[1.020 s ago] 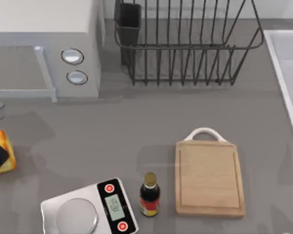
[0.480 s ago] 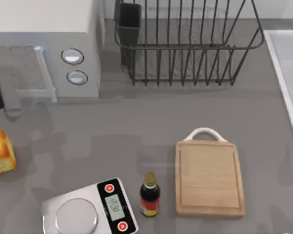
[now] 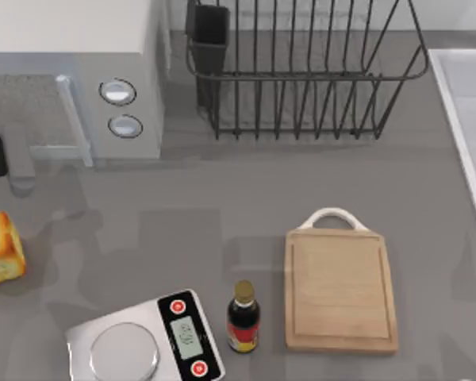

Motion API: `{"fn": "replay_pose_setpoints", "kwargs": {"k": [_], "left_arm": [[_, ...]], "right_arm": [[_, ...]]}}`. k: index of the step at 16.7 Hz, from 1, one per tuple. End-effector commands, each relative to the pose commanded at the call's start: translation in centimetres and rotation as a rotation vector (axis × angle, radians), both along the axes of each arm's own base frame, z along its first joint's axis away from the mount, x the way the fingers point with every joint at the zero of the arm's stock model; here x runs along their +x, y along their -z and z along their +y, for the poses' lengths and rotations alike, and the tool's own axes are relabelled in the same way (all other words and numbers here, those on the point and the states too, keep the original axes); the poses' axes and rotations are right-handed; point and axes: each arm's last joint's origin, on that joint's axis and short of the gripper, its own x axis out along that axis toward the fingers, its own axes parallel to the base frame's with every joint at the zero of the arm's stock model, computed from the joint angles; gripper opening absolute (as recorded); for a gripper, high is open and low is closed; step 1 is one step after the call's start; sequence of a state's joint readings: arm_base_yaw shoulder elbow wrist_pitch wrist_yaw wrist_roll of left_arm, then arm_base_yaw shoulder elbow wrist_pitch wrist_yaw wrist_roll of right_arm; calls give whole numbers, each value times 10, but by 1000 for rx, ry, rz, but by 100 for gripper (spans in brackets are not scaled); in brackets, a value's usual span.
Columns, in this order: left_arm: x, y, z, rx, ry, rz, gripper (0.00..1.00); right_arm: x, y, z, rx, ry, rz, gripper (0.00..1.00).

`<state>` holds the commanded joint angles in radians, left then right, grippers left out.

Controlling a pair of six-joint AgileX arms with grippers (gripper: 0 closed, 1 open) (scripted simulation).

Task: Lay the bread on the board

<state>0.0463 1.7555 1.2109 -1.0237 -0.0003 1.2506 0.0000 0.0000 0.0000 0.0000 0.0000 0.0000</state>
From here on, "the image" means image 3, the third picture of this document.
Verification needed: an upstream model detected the grey microwave door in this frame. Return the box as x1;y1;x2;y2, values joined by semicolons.
0;73;84;160

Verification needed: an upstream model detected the toasted bread loaf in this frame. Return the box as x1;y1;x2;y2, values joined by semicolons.
0;211;27;290

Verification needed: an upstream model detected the smaller silver microwave knob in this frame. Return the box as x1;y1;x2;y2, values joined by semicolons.
107;114;144;140

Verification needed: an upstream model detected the larger silver microwave knob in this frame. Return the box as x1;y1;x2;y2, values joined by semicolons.
98;77;138;107

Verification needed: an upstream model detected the pale microwave oven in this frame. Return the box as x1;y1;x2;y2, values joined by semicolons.
0;0;171;168

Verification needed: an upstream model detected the silver kitchen scale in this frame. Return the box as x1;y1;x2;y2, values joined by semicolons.
64;288;227;381

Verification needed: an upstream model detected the black cutlery holder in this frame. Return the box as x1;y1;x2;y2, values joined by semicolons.
186;2;232;77

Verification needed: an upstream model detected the dark sauce bottle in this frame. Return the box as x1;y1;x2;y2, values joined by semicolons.
226;279;261;355

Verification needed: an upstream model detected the wooden cutting board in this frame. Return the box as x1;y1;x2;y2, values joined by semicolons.
283;206;400;356

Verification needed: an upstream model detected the pale microwave door handle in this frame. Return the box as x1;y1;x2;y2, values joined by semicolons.
55;74;94;167

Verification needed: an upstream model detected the dark wire dish rack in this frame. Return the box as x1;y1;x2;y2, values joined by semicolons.
185;0;430;141

